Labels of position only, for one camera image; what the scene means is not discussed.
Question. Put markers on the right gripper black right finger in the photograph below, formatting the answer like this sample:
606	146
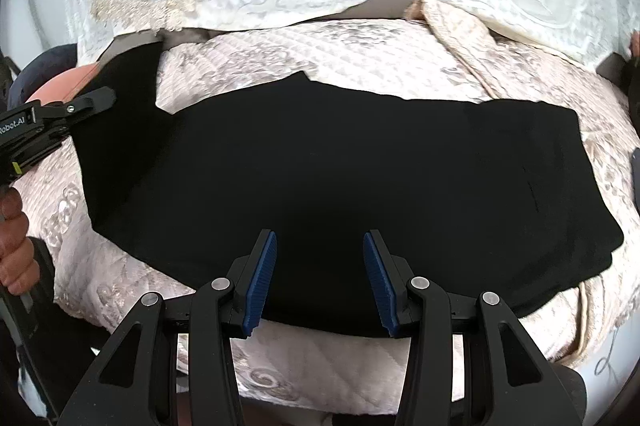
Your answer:
471	361

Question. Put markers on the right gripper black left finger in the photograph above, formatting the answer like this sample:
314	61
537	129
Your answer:
133	380

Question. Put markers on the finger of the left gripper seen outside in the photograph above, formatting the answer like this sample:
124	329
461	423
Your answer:
94	102

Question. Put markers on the black pants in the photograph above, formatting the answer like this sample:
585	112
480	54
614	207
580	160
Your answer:
497	196

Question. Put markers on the person's left hand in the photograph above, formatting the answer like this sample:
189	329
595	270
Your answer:
19	268

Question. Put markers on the salmon pink pillow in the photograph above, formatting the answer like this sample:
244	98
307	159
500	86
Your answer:
65	86

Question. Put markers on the pink quilted bedspread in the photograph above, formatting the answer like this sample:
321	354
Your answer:
444	54

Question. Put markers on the dark blue small case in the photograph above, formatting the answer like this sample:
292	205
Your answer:
635	176

